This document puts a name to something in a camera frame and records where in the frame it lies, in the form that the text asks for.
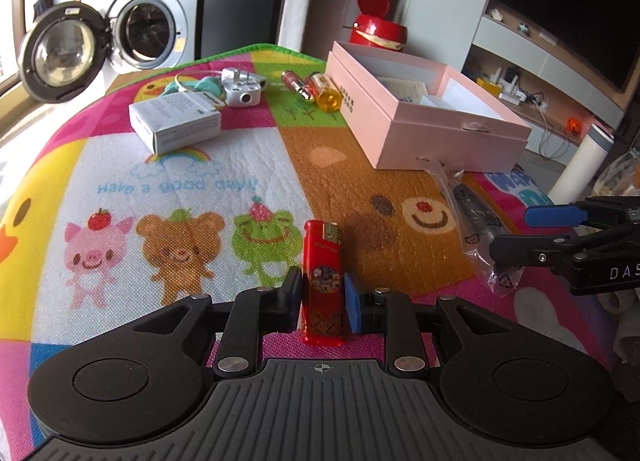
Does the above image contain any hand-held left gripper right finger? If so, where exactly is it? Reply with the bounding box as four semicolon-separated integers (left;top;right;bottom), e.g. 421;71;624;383
344;271;511;375

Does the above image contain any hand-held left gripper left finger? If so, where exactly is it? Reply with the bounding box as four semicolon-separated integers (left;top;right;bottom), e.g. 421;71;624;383
131;266;304;376

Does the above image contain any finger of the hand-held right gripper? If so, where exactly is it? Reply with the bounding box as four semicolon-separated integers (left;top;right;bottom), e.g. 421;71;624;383
524;196;640;232
489;232;603;271

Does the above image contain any red lighter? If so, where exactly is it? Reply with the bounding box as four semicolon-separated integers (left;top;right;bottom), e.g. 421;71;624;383
299;220;346;347

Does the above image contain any clear plastic bag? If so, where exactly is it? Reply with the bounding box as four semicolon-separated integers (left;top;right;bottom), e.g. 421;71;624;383
417;156;527;298

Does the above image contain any pink cardboard box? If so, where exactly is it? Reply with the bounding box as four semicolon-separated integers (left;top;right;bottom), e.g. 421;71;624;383
327;40;533;170

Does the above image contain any yellow transparent lighter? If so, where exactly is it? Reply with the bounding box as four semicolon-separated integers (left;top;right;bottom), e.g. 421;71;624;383
314;74;347;113

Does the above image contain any white cardboard box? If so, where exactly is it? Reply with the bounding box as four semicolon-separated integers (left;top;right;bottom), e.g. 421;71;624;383
129;91;223;155

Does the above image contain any red yellow small cylinder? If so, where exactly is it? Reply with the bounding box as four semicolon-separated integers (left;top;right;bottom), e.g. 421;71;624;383
305;72;325;103

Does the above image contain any white charger plug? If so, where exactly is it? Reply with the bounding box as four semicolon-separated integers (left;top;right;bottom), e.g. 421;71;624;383
220;67;265;107

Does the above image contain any teal crank handle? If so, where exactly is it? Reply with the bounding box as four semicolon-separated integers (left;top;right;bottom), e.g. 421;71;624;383
162;77;224;98

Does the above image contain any white cable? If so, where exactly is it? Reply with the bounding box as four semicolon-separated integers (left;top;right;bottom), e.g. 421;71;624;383
175;71;223;87

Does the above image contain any clear plastic container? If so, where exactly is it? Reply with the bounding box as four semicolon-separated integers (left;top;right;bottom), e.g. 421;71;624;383
596;150;640;203

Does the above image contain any white router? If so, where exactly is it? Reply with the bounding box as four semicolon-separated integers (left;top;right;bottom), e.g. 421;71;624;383
497;68;532;105

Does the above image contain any white shelf cabinet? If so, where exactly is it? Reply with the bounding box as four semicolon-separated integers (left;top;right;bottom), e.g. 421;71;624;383
462;5;632;163

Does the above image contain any cartoon printed play mat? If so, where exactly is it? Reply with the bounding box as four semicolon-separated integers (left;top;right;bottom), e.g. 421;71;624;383
0;44;623;461

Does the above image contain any black television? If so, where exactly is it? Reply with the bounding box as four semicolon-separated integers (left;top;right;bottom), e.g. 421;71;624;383
492;0;640;93

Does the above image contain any red trash bin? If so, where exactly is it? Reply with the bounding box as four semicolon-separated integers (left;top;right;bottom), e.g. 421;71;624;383
348;0;409;50

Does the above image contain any window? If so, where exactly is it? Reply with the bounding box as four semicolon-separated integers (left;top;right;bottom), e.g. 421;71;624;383
0;0;32;92

